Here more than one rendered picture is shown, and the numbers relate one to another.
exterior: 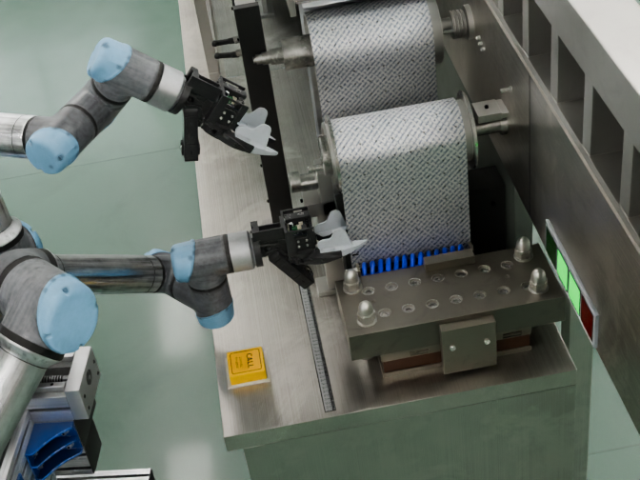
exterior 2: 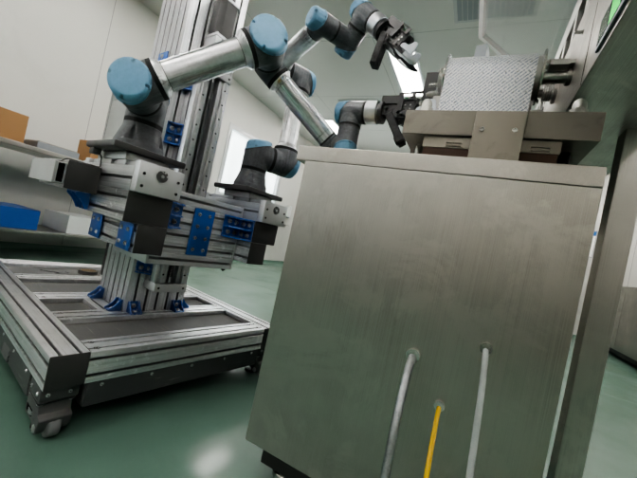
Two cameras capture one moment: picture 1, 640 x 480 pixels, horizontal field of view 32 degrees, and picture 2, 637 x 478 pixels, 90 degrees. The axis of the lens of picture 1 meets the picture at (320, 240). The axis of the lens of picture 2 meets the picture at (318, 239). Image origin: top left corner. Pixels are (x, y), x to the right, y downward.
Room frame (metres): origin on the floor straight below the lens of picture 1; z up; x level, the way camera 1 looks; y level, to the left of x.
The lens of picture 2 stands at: (0.66, -0.29, 0.66)
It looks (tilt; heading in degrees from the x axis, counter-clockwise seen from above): 0 degrees down; 29
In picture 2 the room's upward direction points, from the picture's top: 12 degrees clockwise
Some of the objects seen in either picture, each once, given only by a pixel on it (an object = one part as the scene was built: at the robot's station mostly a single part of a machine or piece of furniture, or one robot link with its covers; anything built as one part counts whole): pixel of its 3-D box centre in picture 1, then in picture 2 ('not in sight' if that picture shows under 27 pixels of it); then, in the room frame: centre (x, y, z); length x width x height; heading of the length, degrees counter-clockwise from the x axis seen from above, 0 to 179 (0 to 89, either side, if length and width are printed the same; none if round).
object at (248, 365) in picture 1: (246, 365); not in sight; (1.54, 0.18, 0.91); 0.07 x 0.07 x 0.02; 3
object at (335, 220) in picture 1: (337, 223); not in sight; (1.67, -0.04, 1.12); 0.09 x 0.03 x 0.06; 102
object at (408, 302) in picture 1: (448, 300); (489, 137); (1.54, -0.22, 1.00); 0.40 x 0.16 x 0.06; 93
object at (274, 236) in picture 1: (284, 239); (398, 111); (1.64, 0.07, 1.12); 0.12 x 0.08 x 0.09; 93
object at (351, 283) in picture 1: (351, 279); not in sight; (1.58, -0.05, 1.05); 0.04 x 0.04 x 0.04
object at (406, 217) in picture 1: (408, 219); (479, 114); (1.65, -0.17, 1.11); 0.23 x 0.01 x 0.18; 93
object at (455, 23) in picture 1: (452, 24); (543, 93); (1.97, -0.33, 1.33); 0.07 x 0.07 x 0.07; 3
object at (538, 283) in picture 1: (538, 278); (578, 108); (1.50, -0.38, 1.05); 0.04 x 0.04 x 0.04
